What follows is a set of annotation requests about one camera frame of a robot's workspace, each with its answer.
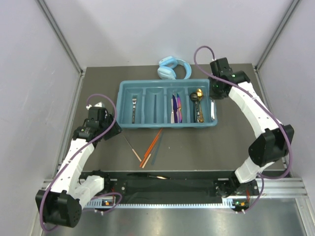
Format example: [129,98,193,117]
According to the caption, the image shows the dark blue utensil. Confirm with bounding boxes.
[172,93,183,123]

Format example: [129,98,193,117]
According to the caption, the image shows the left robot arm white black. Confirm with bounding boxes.
[35,102,121,231]

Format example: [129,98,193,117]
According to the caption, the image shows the gold spoon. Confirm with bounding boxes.
[196,88,204,123]

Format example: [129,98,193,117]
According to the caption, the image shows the orange chopstick long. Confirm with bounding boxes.
[144,128,163,157]

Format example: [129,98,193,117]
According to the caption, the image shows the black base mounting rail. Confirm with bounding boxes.
[80,170,258,205]

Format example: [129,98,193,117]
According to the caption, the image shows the slotted cable duct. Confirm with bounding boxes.
[91,198,249,209]

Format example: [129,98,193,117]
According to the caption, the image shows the iridescent knife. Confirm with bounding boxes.
[177,94,182,116]

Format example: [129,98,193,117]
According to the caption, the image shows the light blue headphones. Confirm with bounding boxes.
[157,56,192,80]

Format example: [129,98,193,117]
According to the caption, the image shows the pink knife in tray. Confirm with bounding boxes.
[170,97,177,123]

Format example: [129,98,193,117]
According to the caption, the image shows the blue plastic cutlery tray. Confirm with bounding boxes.
[116,79,218,129]

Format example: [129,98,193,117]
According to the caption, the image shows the silver grey knife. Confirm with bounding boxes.
[127,173,171,179]

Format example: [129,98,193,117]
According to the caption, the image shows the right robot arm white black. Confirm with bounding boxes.
[209,58,294,195]

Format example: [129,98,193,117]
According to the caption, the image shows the patterned fork in tray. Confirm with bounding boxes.
[132,95,137,124]

